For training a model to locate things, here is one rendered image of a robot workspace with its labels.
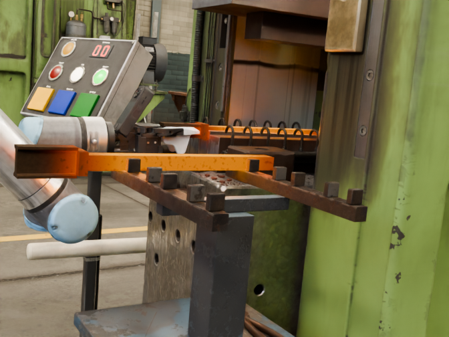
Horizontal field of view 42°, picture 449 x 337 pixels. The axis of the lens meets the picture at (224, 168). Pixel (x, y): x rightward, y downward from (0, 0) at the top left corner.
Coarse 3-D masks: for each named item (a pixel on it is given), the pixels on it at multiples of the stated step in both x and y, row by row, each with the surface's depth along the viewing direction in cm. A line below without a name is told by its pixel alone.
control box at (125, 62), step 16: (80, 48) 177; (112, 48) 169; (128, 48) 165; (144, 48) 168; (48, 64) 181; (64, 64) 177; (80, 64) 173; (96, 64) 169; (112, 64) 165; (128, 64) 164; (144, 64) 169; (48, 80) 178; (64, 80) 173; (80, 80) 170; (112, 80) 162; (128, 80) 165; (32, 96) 178; (112, 96) 161; (128, 96) 166; (32, 112) 174; (48, 112) 170; (96, 112) 159; (112, 112) 162
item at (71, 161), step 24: (24, 144) 81; (48, 144) 83; (24, 168) 80; (48, 168) 81; (72, 168) 83; (96, 168) 84; (120, 168) 86; (144, 168) 88; (168, 168) 90; (192, 168) 92; (216, 168) 94; (240, 168) 96; (264, 168) 99
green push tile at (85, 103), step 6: (84, 96) 164; (90, 96) 163; (96, 96) 161; (78, 102) 164; (84, 102) 163; (90, 102) 161; (96, 102) 161; (78, 108) 163; (84, 108) 162; (90, 108) 160; (72, 114) 163; (78, 114) 162; (84, 114) 160; (90, 114) 160
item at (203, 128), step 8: (200, 128) 130; (208, 128) 131; (216, 128) 132; (224, 128) 133; (240, 128) 135; (256, 128) 137; (272, 128) 139; (288, 128) 143; (296, 128) 145; (192, 136) 130; (200, 136) 130
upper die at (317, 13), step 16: (192, 0) 138; (208, 0) 131; (224, 0) 124; (240, 0) 122; (256, 0) 124; (272, 0) 126; (288, 0) 128; (304, 0) 129; (320, 0) 131; (240, 16) 145; (304, 16) 133; (320, 16) 132
